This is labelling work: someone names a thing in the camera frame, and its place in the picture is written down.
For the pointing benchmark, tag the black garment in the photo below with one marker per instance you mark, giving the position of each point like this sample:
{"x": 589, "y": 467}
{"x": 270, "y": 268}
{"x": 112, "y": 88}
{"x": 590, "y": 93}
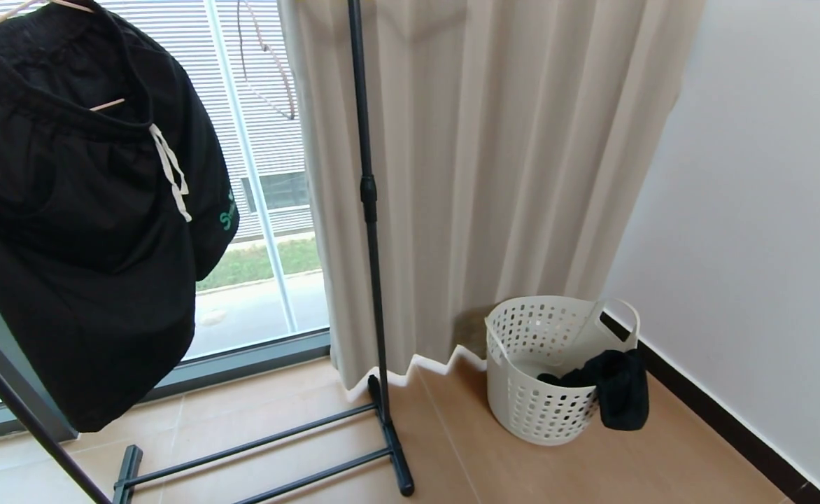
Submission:
{"x": 623, "y": 392}
{"x": 81, "y": 266}

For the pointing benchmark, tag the pink clothes hanger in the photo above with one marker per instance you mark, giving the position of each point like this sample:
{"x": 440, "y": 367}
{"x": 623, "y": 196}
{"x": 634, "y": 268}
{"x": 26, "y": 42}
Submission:
{"x": 270, "y": 52}
{"x": 107, "y": 105}

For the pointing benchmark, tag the black clothes rack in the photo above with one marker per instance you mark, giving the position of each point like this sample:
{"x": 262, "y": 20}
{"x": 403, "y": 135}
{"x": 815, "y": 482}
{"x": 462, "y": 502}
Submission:
{"x": 368, "y": 196}

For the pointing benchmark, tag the white laundry basket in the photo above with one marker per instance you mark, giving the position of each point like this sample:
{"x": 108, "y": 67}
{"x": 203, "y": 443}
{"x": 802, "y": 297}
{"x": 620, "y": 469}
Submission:
{"x": 522, "y": 406}

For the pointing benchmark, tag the beige curtain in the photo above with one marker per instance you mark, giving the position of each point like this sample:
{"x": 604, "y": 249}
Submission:
{"x": 487, "y": 140}

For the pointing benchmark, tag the window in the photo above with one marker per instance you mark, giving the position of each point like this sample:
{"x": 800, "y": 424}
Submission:
{"x": 270, "y": 140}

